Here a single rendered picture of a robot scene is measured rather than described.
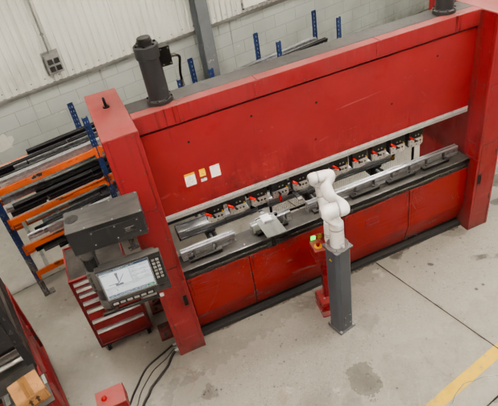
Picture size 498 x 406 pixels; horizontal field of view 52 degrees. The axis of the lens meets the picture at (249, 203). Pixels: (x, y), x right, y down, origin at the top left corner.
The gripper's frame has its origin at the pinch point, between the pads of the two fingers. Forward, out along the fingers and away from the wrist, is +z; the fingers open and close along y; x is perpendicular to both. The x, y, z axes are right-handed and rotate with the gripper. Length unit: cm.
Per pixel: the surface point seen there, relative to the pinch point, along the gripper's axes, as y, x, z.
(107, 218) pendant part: 32, -160, -123
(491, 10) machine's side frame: -65, 169, -150
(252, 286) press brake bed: -12, -72, 38
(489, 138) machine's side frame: -46, 179, -32
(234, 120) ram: -38, -59, -125
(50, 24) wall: -427, -224, -93
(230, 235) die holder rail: -27, -81, -19
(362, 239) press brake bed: -29, 45, 38
